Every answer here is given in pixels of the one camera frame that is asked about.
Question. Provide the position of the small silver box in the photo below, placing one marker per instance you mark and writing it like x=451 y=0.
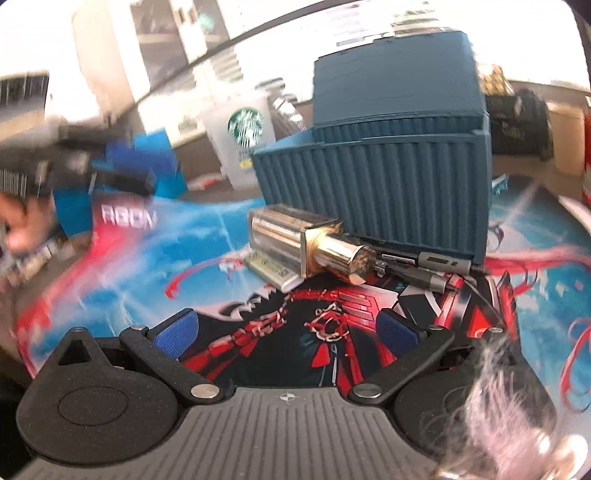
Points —
x=272 y=272

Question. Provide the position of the printed blue red desk mat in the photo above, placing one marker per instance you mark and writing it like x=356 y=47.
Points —
x=138 y=286

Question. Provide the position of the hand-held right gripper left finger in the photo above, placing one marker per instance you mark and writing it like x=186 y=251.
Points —
x=176 y=333

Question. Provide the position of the person's left hand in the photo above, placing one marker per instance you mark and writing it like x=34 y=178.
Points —
x=21 y=226

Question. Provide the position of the blue paper bag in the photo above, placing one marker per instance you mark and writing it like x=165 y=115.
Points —
x=152 y=175

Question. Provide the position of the black mesh pen holder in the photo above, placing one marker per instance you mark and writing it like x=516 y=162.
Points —
x=519 y=124

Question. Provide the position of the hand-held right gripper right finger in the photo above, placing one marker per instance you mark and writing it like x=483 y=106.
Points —
x=395 y=330

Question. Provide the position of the small blue clip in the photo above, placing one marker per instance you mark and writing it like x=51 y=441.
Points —
x=499 y=184

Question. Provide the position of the grey black pen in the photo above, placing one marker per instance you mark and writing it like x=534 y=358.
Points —
x=420 y=279
x=443 y=262

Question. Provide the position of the red and white card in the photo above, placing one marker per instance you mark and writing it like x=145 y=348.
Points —
x=205 y=183

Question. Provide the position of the large frosted plastic cup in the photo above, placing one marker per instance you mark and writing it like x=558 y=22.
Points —
x=242 y=143

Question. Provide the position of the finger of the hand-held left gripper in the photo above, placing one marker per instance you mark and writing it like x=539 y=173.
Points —
x=124 y=180
x=115 y=143

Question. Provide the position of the grey pen box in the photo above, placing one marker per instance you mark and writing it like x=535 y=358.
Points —
x=288 y=115

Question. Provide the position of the teal container-shaped storage box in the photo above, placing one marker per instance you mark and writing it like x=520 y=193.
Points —
x=378 y=184

